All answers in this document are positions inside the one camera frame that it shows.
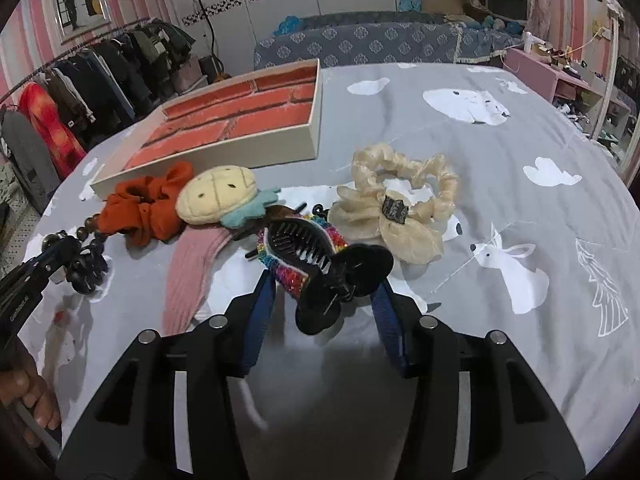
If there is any grey polar bear bedsheet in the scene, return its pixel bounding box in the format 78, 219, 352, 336
16, 62, 637, 476

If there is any garment steamer on stand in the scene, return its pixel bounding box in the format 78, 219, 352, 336
193, 0, 227, 81

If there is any cream satin scrunchie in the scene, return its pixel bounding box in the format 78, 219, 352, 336
328, 143, 459, 266

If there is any pink knitted headband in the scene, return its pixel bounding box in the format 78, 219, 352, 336
162, 226, 232, 336

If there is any orange red coat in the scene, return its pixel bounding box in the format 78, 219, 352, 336
18, 82, 86, 180

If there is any orange fabric scrunchie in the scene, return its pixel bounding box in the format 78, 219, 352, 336
96, 162, 194, 247

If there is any beige tray with red lining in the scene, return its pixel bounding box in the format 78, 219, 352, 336
91, 58, 322, 200

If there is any bed with blue cover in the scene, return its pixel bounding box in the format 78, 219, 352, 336
254, 11, 523, 70

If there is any person's left hand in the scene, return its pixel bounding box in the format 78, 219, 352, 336
1, 338, 61, 431

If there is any grey quilted coat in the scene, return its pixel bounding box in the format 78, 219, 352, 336
1, 108, 61, 214

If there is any plush pineapple hair accessory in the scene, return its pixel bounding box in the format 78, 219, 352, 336
176, 166, 281, 230

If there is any pink side cabinet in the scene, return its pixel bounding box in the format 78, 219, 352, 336
503, 49, 602, 102

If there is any black claw hair clip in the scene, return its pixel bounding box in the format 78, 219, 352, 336
289, 243, 394, 336

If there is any metal clothes rack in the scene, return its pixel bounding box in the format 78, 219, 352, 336
0, 15, 166, 106

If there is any rainbow beaded hair clip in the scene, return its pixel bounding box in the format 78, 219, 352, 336
256, 214, 347, 299

